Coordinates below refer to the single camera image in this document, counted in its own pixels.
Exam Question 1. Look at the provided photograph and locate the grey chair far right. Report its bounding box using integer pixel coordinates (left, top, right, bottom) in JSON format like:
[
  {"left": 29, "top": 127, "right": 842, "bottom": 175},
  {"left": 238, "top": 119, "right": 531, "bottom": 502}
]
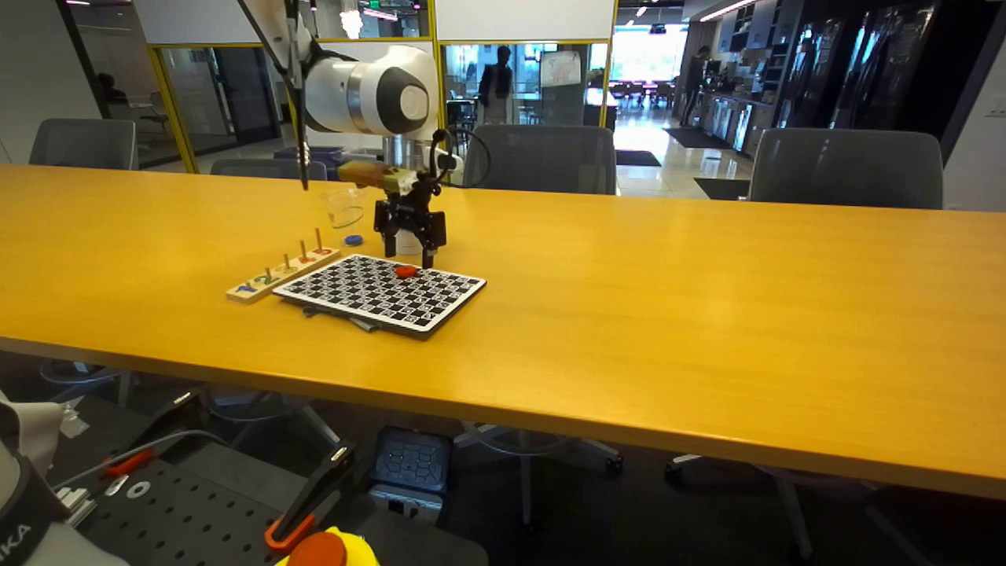
[{"left": 748, "top": 128, "right": 943, "bottom": 208}]

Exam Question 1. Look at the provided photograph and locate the checkered calibration board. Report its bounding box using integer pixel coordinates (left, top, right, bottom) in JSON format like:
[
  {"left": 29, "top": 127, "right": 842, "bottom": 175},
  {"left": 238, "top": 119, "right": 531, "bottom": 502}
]
[{"left": 278, "top": 255, "right": 484, "bottom": 333}]

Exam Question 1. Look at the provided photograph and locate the wooden number peg board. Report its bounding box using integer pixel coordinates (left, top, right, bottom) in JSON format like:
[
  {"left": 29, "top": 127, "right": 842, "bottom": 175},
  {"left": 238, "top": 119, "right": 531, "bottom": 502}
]
[{"left": 227, "top": 236, "right": 337, "bottom": 302}]

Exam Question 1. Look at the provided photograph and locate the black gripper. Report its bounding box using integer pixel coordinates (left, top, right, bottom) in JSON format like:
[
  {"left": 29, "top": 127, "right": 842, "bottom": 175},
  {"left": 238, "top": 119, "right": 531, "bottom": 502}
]
[{"left": 373, "top": 178, "right": 446, "bottom": 266}]

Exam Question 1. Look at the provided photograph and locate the yellow emergency stop button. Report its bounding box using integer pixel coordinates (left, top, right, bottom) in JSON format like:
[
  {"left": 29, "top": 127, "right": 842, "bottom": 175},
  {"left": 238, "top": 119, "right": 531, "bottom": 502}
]
[{"left": 278, "top": 528, "right": 381, "bottom": 566}]

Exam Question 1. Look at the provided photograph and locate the wrist camera yellow mount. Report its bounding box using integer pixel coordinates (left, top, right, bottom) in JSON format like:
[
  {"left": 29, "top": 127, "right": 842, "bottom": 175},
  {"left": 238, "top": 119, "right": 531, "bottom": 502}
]
[{"left": 337, "top": 159, "right": 398, "bottom": 193}]

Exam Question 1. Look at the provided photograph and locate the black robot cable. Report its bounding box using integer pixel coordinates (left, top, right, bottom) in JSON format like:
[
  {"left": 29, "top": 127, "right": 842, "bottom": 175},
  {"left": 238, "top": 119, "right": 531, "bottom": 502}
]
[{"left": 237, "top": 0, "right": 318, "bottom": 193}]

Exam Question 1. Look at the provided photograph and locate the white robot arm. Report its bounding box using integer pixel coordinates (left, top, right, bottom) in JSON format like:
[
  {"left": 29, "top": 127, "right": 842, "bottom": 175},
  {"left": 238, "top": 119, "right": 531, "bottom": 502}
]
[{"left": 237, "top": 0, "right": 455, "bottom": 266}]

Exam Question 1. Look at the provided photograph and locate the grey chair far left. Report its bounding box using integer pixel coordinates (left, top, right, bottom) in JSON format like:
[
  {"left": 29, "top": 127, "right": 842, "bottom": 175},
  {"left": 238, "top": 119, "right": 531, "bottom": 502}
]
[{"left": 29, "top": 119, "right": 137, "bottom": 168}]

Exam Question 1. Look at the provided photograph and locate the grey chair centre back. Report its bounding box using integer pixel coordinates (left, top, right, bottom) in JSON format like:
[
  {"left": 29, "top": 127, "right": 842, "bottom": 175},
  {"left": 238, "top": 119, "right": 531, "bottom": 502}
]
[{"left": 463, "top": 123, "right": 617, "bottom": 195}]

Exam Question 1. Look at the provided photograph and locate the clear plastic cup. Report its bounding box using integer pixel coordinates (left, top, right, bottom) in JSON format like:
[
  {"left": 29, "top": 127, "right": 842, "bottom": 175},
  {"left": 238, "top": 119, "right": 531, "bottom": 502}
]
[{"left": 328, "top": 187, "right": 366, "bottom": 247}]

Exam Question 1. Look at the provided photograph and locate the grey chair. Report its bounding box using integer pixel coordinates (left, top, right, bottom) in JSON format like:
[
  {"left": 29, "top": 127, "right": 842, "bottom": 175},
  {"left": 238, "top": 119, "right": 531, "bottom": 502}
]
[
  {"left": 29, "top": 119, "right": 137, "bottom": 168},
  {"left": 463, "top": 123, "right": 617, "bottom": 195},
  {"left": 748, "top": 128, "right": 943, "bottom": 208}
]

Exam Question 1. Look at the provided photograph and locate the orange handled tool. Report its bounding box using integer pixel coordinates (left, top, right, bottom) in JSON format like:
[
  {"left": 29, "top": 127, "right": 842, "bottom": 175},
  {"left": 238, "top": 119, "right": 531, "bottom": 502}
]
[{"left": 263, "top": 446, "right": 351, "bottom": 557}]

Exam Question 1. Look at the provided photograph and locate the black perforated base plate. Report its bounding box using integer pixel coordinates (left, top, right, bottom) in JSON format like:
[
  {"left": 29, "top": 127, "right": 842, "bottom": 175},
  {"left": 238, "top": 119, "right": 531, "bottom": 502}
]
[{"left": 64, "top": 442, "right": 339, "bottom": 566}]

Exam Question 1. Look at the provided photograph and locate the orange ring board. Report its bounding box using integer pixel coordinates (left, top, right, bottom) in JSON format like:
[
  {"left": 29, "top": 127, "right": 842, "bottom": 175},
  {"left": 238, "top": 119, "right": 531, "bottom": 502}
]
[{"left": 394, "top": 263, "right": 420, "bottom": 278}]

